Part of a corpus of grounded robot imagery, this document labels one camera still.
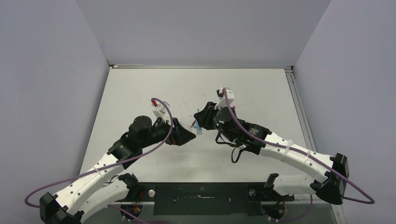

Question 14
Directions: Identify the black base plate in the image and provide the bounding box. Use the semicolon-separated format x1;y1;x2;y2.
120;182;295;216

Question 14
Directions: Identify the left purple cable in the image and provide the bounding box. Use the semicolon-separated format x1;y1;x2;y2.
24;98;174;208

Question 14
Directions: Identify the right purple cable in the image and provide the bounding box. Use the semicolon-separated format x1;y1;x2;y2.
222;88;375;205

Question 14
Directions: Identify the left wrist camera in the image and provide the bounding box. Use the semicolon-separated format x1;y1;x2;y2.
152;100;170;122

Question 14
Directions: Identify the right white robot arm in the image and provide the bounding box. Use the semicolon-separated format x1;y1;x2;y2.
194;102;349;205

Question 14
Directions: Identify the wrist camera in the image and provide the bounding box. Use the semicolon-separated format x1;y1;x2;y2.
214;87;235;110
152;100;170;122

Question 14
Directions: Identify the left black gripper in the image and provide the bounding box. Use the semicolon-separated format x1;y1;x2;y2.
139;116;195;149

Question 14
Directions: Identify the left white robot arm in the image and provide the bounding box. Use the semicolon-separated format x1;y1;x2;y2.
39;116;196;224

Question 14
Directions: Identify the purple cable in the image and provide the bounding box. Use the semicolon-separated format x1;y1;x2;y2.
222;88;375;205
24;98;174;208

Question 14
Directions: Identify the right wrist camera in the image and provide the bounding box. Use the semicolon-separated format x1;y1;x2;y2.
214;87;235;110

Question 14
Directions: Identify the blue highlighter pen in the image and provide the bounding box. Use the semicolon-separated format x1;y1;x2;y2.
196;126;203;136

